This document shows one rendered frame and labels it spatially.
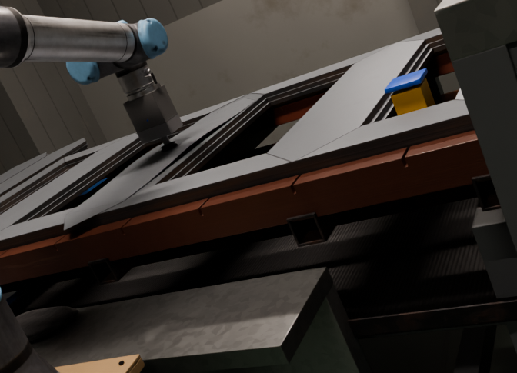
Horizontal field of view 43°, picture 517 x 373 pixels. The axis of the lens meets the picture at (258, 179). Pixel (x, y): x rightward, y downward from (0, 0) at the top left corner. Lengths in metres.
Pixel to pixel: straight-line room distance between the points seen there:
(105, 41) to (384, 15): 2.97
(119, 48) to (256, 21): 3.03
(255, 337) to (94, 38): 0.60
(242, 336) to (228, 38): 3.51
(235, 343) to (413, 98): 0.47
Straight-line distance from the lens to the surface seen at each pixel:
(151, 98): 1.49
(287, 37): 4.23
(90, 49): 1.22
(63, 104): 4.79
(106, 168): 1.86
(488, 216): 1.04
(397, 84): 1.08
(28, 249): 1.41
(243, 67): 4.37
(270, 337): 0.93
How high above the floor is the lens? 1.12
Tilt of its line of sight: 15 degrees down
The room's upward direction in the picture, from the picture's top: 24 degrees counter-clockwise
